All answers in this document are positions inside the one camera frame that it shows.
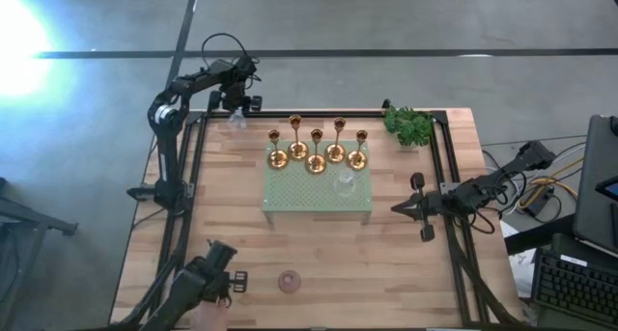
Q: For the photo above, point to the pink ribbed glass candle holder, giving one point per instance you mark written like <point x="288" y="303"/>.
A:
<point x="289" y="282"/>

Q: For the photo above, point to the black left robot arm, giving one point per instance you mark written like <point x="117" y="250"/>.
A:
<point x="166" y="152"/>

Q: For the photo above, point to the small blue lit screen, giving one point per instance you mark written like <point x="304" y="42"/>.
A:
<point x="609" y="188"/>

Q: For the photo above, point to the black power adapter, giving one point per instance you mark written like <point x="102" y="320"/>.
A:
<point x="543" y="201"/>

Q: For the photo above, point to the black aluminium rig frame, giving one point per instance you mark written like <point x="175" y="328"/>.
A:
<point x="314" y="114"/>

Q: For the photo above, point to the white paper sheet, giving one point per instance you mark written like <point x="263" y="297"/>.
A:
<point x="519" y="268"/>

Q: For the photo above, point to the person's hand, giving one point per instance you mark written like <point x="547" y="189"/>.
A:
<point x="210" y="319"/>

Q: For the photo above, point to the green plant in white pot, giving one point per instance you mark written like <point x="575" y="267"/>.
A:
<point x="408" y="126"/>

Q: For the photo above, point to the black metal stand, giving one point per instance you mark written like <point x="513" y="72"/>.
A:
<point x="29" y="213"/>

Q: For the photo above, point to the brass candlestick holder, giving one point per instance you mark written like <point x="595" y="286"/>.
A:
<point x="334" y="153"/>
<point x="356" y="161"/>
<point x="315" y="163"/>
<point x="298" y="150"/>
<point x="278" y="160"/>

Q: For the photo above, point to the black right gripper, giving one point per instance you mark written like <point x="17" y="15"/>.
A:
<point x="441" y="203"/>

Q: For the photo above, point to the dark grey laptop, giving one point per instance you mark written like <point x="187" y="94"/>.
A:
<point x="598" y="215"/>

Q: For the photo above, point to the green perforated metal shelf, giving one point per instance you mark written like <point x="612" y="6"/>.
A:
<point x="299" y="191"/>

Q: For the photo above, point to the black keyboard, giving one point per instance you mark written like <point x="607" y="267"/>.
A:
<point x="579" y="287"/>

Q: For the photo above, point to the clear ribbed glass candle holder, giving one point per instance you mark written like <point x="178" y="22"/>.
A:
<point x="236" y="121"/>
<point x="345" y="184"/>

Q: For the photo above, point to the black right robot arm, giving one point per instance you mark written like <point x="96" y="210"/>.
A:
<point x="483" y="188"/>

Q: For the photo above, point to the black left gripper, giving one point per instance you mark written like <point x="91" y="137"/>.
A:
<point x="236" y="94"/>

